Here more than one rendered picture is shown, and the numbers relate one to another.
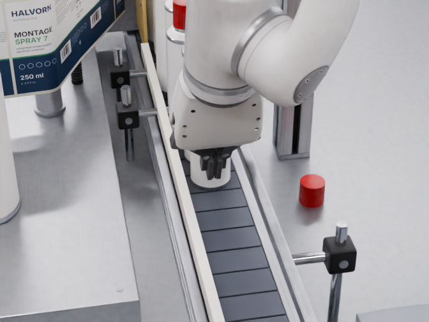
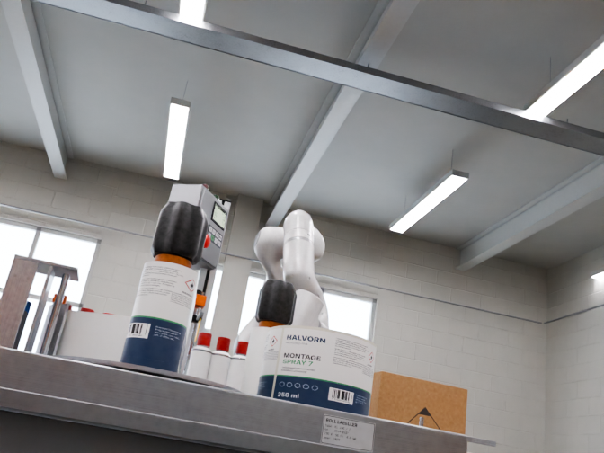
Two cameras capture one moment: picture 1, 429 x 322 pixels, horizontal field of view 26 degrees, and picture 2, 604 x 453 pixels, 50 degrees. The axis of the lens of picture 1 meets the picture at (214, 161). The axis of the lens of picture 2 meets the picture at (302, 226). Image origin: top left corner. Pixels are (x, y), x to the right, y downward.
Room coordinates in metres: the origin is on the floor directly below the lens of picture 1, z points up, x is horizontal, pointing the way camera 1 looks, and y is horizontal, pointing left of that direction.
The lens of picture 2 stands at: (0.94, 1.68, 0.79)
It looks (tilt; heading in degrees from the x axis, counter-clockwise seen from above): 21 degrees up; 267
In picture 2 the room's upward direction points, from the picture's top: 9 degrees clockwise
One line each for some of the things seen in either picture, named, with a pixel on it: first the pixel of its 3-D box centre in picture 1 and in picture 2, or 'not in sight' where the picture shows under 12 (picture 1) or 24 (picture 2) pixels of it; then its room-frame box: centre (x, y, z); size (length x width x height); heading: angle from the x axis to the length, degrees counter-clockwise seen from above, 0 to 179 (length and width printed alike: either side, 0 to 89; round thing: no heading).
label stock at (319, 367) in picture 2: not in sight; (315, 379); (0.82, 0.51, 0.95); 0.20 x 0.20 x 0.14
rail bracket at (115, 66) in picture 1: (131, 83); not in sight; (1.19, 0.12, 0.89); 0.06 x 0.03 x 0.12; 101
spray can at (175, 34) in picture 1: (187, 71); (197, 374); (1.06, 0.04, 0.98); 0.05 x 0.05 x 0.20
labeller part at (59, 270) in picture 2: not in sight; (48, 268); (1.43, 0.20, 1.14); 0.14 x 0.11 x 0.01; 11
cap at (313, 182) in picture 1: (311, 190); not in sight; (0.99, -0.13, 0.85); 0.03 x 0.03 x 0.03
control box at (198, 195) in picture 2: not in sight; (195, 228); (1.16, -0.04, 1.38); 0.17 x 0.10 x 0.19; 66
